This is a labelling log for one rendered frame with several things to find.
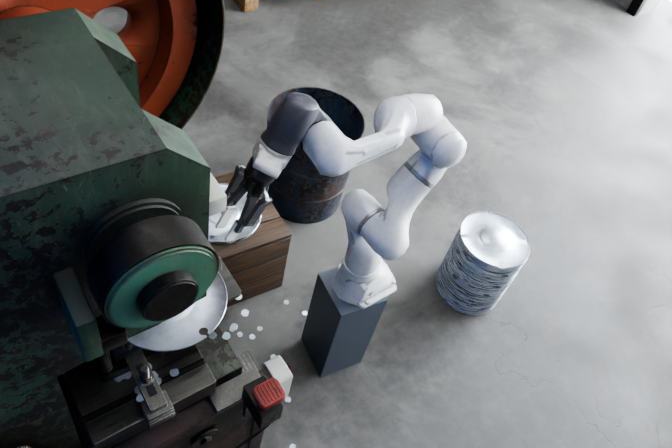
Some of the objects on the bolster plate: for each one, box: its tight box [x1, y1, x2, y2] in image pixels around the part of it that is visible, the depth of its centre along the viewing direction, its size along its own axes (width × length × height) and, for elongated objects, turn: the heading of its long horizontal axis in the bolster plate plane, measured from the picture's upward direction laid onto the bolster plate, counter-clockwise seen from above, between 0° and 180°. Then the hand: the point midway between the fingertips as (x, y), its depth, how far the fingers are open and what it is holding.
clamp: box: [126, 350, 176, 428], centre depth 139 cm, size 6×17×10 cm, turn 25°
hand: (229, 224), depth 152 cm, fingers open, 4 cm apart
